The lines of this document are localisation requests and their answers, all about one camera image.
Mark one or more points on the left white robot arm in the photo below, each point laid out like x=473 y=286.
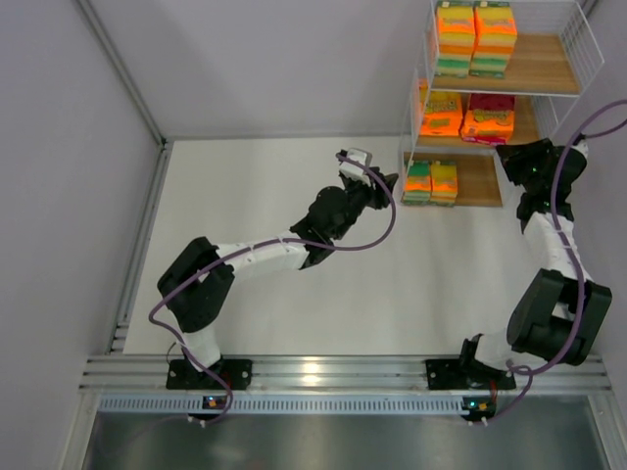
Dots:
x=197 y=283

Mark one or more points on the Sponge Daddy yellow sponge box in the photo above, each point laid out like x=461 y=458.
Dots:
x=444 y=183

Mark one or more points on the slotted grey cable duct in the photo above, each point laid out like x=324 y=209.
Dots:
x=298 y=404

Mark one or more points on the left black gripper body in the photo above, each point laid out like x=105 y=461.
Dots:
x=374 y=185

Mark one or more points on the aluminium mounting rail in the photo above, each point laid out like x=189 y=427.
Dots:
x=121 y=372

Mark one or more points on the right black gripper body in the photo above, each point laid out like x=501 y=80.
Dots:
x=512 y=157

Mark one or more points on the middle wooden shelf board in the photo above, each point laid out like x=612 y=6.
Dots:
x=525 y=130

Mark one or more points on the white wire shelf frame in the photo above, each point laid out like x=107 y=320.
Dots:
x=566 y=20

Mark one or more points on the Scrub Daddy orange box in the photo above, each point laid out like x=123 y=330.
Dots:
x=437 y=113

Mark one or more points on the green sponge orange pack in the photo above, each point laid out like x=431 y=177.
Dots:
x=417 y=189

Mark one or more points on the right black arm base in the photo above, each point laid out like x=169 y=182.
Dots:
x=465 y=372

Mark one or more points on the corner aluminium frame post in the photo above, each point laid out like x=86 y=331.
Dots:
x=105 y=42

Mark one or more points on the pink Scrub Mommy box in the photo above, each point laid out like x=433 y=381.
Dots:
x=489 y=119

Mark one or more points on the top wooden shelf board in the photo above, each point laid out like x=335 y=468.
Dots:
x=538 y=66

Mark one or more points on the wooden shelf board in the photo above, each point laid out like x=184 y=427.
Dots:
x=525 y=130
x=538 y=66
x=478 y=184

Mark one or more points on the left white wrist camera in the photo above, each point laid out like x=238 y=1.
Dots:
x=353 y=164

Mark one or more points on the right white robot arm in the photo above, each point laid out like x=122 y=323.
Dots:
x=560 y=314

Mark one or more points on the bottom wooden shelf board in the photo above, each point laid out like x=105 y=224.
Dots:
x=478 y=184

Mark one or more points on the yellow sponge pack green box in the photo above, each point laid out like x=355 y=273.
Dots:
x=454 y=38

